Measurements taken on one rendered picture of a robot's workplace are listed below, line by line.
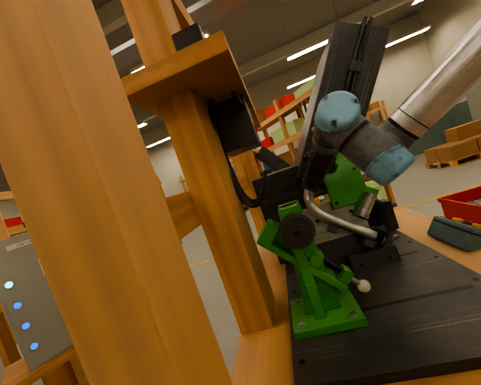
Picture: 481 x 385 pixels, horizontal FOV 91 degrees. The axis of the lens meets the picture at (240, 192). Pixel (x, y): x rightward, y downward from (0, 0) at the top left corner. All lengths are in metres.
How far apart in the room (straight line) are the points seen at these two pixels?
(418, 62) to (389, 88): 1.18
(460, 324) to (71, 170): 0.61
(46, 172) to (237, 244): 0.44
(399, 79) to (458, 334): 10.42
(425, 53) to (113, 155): 11.23
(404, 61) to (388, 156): 10.56
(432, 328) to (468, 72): 0.45
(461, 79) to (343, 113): 0.21
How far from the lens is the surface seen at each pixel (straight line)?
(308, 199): 0.77
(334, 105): 0.48
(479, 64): 0.60
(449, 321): 0.60
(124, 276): 0.23
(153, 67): 0.56
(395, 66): 10.89
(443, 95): 0.60
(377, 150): 0.48
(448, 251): 0.84
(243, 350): 0.66
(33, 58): 0.27
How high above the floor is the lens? 1.26
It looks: 3 degrees down
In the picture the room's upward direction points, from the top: 19 degrees counter-clockwise
